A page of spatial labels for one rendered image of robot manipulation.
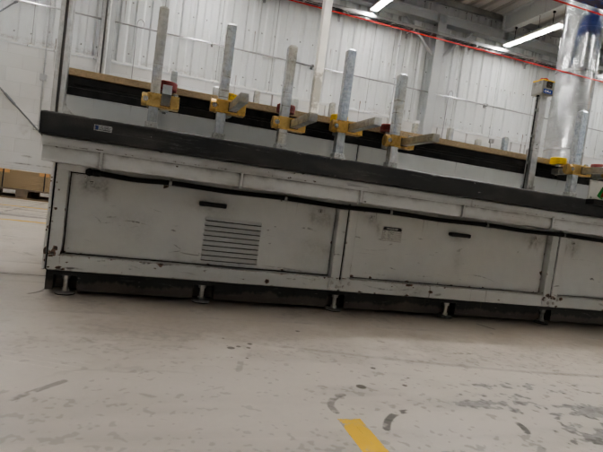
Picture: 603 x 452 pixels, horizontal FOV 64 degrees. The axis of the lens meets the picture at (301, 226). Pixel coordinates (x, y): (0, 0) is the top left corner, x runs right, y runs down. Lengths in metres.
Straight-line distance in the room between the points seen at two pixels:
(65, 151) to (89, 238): 0.41
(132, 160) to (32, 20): 7.79
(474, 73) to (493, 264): 8.89
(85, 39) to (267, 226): 7.53
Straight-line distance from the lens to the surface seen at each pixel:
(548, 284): 3.02
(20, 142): 9.31
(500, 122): 11.77
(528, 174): 2.57
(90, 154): 1.94
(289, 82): 2.01
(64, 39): 1.99
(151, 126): 1.91
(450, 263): 2.64
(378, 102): 10.22
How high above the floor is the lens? 0.51
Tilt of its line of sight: 3 degrees down
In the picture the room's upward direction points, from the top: 8 degrees clockwise
